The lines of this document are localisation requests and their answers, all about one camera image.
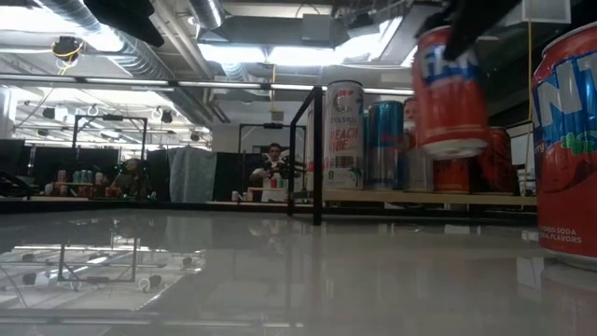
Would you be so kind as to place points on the Celsius can with black lid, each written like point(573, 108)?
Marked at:
point(344, 140)

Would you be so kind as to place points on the small wooden table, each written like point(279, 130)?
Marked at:
point(70, 183)

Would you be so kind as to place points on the long white light tube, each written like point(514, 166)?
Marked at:
point(126, 80)

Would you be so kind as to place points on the person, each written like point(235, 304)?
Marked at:
point(273, 179)
point(410, 112)
point(133, 179)

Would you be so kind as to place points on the wooden shelf with black frame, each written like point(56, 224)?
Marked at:
point(420, 197)

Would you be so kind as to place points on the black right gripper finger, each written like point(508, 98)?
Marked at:
point(471, 28)
point(436, 22)

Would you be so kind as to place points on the blue silver Red Bull can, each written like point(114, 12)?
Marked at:
point(384, 149)

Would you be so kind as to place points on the silver Diet Coke can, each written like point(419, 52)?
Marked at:
point(417, 172)

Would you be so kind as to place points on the red black Coke Zero can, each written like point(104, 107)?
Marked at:
point(499, 158)

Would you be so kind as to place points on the silver ventilation duct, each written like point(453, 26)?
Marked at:
point(207, 11)
point(135, 60)

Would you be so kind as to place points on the black metal gantry frame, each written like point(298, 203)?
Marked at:
point(109, 117)
point(273, 125)

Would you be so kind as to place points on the grey fabric cover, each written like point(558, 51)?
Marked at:
point(191, 175)

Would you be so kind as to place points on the red soda can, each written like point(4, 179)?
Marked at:
point(450, 107)

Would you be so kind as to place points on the white reflector panel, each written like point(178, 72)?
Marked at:
point(545, 11)

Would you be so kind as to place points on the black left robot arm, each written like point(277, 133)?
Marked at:
point(126, 18)

